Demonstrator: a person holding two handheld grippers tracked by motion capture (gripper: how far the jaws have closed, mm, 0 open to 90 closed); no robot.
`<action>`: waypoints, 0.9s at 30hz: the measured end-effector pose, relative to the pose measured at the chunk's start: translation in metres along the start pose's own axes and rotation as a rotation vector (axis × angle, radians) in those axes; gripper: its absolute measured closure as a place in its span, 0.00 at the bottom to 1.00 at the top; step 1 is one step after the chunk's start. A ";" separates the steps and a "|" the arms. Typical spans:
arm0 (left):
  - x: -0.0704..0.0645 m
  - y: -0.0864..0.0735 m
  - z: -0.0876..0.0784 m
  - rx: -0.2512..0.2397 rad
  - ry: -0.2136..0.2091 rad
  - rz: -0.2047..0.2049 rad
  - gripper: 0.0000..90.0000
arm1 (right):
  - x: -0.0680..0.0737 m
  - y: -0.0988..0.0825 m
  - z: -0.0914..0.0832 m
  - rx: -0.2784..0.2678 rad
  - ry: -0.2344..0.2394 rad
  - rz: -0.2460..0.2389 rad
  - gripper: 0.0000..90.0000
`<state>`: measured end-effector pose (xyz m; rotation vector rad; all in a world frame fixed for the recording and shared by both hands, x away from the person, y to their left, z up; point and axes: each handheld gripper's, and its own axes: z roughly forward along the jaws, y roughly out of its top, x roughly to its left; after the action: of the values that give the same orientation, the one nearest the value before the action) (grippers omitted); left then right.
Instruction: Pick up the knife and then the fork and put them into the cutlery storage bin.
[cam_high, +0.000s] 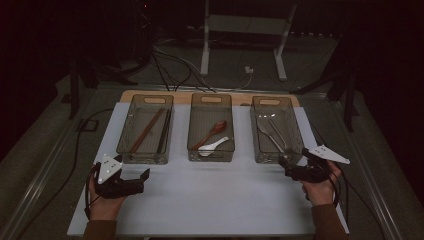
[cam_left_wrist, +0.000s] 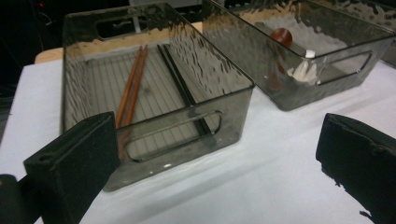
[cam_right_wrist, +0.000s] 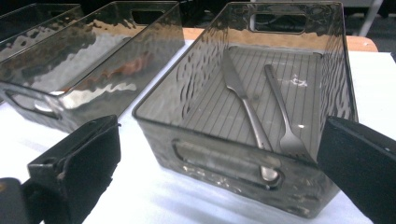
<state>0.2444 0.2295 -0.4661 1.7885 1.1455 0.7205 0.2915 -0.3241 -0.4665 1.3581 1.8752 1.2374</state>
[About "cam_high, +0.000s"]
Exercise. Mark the dark equipment stand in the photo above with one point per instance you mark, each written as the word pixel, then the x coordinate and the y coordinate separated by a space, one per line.
pixel 143 33

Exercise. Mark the metal knife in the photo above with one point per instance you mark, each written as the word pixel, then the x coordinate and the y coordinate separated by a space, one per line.
pixel 265 130

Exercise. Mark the brown wooden spoon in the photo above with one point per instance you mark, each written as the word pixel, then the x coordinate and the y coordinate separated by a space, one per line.
pixel 219 126

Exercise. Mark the person's right hand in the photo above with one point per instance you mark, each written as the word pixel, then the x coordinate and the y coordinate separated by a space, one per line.
pixel 320 193

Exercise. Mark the smoky clear plastic bin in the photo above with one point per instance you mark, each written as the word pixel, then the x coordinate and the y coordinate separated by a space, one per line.
pixel 210 113
pixel 133 133
pixel 293 130

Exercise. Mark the white table mat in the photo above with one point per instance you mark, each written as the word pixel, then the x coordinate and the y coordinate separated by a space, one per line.
pixel 206 200

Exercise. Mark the person's left hand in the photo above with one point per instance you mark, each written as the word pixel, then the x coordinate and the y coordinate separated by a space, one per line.
pixel 103 208

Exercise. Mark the brown wooden chopstick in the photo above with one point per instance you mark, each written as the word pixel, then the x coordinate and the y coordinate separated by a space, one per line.
pixel 149 130
pixel 146 130

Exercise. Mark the black tripod stand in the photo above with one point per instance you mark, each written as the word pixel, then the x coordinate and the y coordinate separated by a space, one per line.
pixel 74 96
pixel 349 110

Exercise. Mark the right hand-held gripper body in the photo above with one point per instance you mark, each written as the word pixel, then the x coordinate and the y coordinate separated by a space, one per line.
pixel 313 171

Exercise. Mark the white ceramic spoon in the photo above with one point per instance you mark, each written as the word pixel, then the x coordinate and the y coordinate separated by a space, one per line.
pixel 215 145

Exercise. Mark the white power adapter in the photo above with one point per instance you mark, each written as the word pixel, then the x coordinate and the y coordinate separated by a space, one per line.
pixel 249 69

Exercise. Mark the white metal stand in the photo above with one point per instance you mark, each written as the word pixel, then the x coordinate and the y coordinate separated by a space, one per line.
pixel 205 50

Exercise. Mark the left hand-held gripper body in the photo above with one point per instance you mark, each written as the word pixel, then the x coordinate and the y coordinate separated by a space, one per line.
pixel 113 188

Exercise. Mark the metal fork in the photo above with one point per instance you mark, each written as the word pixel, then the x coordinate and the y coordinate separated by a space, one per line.
pixel 277 133

